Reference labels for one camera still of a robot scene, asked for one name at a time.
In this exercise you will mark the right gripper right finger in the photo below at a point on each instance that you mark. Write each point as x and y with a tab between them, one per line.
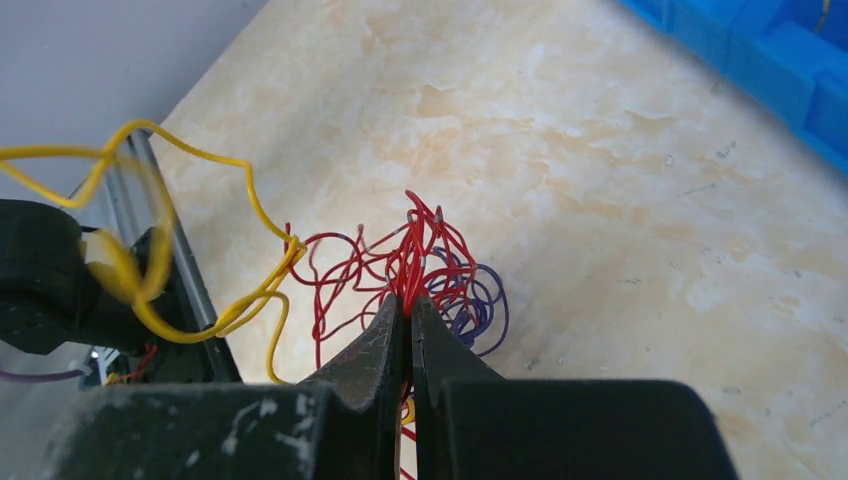
563	430

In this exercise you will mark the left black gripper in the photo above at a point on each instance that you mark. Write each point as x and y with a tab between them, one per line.
48	295

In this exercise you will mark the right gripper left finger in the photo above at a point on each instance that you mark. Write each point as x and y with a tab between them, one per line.
232	424

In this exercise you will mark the blue three-compartment plastic bin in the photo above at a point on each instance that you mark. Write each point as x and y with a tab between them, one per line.
790	56

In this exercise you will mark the aluminium frame rail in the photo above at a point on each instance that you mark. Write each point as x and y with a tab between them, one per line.
149	237

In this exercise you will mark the coloured wire ball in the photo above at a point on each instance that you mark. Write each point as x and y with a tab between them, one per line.
410	375

